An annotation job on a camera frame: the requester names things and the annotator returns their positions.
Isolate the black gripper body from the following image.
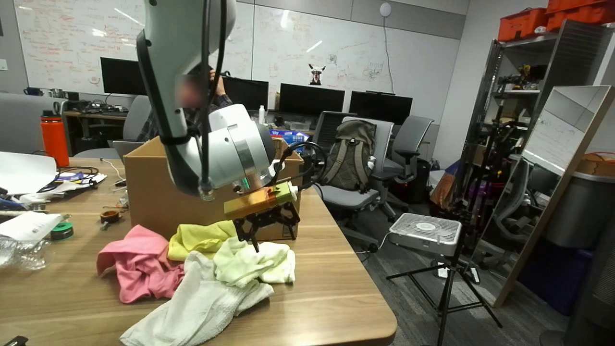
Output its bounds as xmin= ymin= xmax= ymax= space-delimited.
xmin=235 ymin=203 xmax=300 ymax=250

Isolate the pale green towel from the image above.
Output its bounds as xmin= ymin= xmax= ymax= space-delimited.
xmin=214 ymin=238 xmax=297 ymax=288

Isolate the white grey towel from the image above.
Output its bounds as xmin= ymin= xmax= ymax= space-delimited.
xmin=120 ymin=251 xmax=275 ymax=346

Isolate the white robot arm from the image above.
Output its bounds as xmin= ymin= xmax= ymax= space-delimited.
xmin=137 ymin=0 xmax=300 ymax=248

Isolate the open cardboard box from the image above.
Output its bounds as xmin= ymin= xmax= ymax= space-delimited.
xmin=124 ymin=130 xmax=306 ymax=242

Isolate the silver mac mini box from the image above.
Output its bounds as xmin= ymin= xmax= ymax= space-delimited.
xmin=389 ymin=213 xmax=462 ymax=255

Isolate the grey backpack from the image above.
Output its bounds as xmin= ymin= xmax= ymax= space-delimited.
xmin=322 ymin=119 xmax=377 ymax=190

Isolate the bright yellow cloth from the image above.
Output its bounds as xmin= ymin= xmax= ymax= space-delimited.
xmin=168 ymin=221 xmax=237 ymax=261

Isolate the magenta pink cloth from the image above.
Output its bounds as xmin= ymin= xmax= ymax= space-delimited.
xmin=97 ymin=225 xmax=183 ymax=303

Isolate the brown tape roll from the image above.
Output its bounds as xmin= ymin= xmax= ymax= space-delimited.
xmin=101 ymin=209 xmax=122 ymax=225

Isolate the green tape roll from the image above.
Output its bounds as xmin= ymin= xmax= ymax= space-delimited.
xmin=51 ymin=221 xmax=74 ymax=240

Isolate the orange water bottle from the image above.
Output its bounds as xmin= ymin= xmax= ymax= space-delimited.
xmin=41 ymin=109 xmax=70 ymax=167

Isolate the grey trash bin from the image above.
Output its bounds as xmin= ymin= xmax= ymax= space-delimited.
xmin=545 ymin=152 xmax=615 ymax=250

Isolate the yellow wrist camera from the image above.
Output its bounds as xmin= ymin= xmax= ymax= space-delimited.
xmin=224 ymin=182 xmax=299 ymax=219

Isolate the black camera tripod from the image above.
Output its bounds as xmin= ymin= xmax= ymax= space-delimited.
xmin=385 ymin=121 xmax=504 ymax=346

